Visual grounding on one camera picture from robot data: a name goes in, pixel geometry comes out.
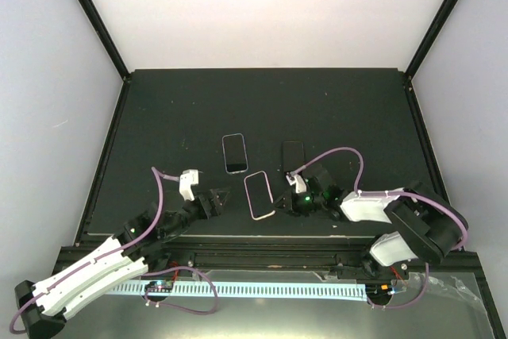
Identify beige cased phone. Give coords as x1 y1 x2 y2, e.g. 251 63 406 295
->
243 170 276 221

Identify blue smartphone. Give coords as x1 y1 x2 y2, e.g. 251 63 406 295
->
221 133 249 175

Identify white smartphone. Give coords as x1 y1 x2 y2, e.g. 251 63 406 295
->
283 141 305 171

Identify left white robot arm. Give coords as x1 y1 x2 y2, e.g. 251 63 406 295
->
10 189 226 338

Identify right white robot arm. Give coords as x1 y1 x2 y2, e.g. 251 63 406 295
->
273 164 468 279

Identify left green circuit board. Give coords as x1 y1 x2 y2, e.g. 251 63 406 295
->
145 280 173 293

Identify right circuit board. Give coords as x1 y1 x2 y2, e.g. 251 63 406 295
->
365 283 407 297

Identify clear acrylic sheet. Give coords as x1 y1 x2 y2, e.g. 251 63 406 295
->
61 272 495 338

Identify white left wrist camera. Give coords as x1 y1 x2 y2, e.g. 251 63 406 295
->
179 169 199 201

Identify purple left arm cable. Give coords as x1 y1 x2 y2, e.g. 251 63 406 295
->
10 167 182 334

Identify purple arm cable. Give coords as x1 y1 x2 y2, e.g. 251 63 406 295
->
10 167 182 334
291 147 469 251

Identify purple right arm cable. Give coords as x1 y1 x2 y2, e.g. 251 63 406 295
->
291 147 469 251

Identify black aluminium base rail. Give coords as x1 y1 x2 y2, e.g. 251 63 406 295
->
150 235 483 280

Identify white slotted cable duct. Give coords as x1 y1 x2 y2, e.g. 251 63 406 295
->
107 280 367 302

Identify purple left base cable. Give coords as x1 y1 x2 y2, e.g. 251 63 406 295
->
143 266 220 315

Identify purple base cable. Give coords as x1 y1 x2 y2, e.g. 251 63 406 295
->
143 266 220 315
367 261 430 310

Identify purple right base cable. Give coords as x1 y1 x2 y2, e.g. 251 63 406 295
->
367 261 430 310

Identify left black frame post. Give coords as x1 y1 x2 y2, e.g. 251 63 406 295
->
78 0 130 80

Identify black frame post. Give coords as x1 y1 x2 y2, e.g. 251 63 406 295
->
78 0 130 80
405 0 459 79

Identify right black frame post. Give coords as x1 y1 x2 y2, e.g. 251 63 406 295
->
405 0 459 79

